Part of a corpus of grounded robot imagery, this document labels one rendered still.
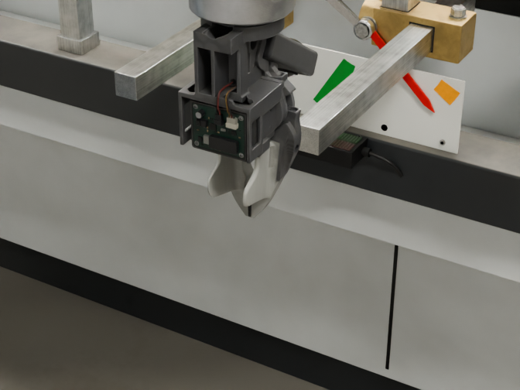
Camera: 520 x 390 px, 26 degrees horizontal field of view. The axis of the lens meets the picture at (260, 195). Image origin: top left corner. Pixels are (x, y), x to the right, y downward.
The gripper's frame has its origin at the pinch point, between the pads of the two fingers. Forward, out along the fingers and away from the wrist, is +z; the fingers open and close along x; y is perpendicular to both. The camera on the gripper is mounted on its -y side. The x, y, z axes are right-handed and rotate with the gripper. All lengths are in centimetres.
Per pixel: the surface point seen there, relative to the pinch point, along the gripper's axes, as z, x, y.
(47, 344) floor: 83, -74, -51
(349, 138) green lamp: 12.6, -6.6, -36.7
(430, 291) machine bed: 52, -2, -62
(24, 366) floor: 83, -74, -43
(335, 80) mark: 6.7, -10.3, -39.9
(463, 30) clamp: -3.4, 5.9, -40.3
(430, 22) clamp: -3.9, 1.9, -39.6
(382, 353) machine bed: 68, -10, -62
